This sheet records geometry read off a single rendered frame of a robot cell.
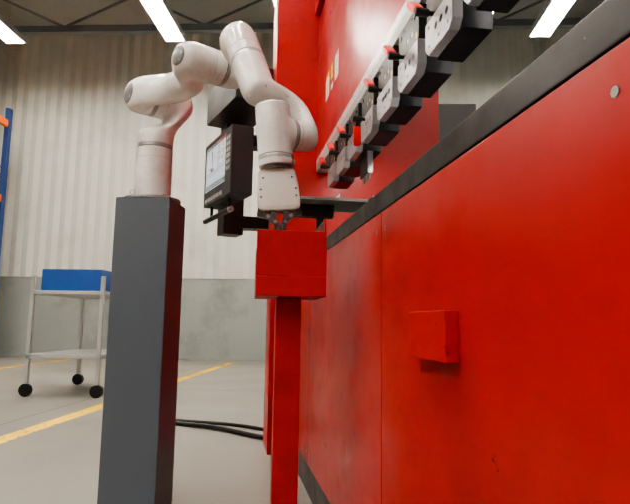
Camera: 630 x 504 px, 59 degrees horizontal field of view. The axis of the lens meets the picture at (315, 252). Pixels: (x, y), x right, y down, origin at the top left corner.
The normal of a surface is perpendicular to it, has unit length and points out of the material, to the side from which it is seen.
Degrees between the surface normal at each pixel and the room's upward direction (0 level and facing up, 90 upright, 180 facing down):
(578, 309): 90
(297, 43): 90
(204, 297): 90
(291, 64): 90
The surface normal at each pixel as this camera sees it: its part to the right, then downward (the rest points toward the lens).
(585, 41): -0.99, -0.04
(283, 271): 0.12, -0.12
